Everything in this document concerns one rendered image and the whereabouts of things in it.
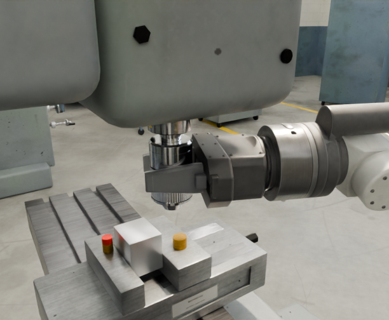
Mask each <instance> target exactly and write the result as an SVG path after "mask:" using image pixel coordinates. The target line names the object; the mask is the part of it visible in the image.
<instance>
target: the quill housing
mask: <svg viewBox="0 0 389 320"><path fill-rule="evenodd" d="M94 2H95V16H96V24H97V37H98V45H99V59H100V81H99V83H98V85H97V88H96V89H95V91H94V92H93V93H92V94H91V95H90V96H89V97H87V98H86V99H84V100H82V101H79V103H80V104H81V105H83V106H84V107H86V108H87V109H88V110H90V111H92V112H93V113H94V114H96V115H97V116H99V117H100V118H101V119H103V120H104V121H105V122H107V123H108V124H111V125H114V126H117V127H119V128H140V127H145V126H152V125H157V124H165V123H173V122H177V121H186V120H190V119H199V118H203V117H211V116H220V115H224V114H232V113H237V112H245V111H250V110H257V109H265V108H269V107H272V106H274V105H277V104H279V103H281V102H282V101H283V100H285V99H286V98H287V97H288V95H289V93H290V92H291V90H292V87H293V84H294V77H295V70H296V57H297V44H298V37H299V24H300V18H301V5H302V0H94Z"/></svg>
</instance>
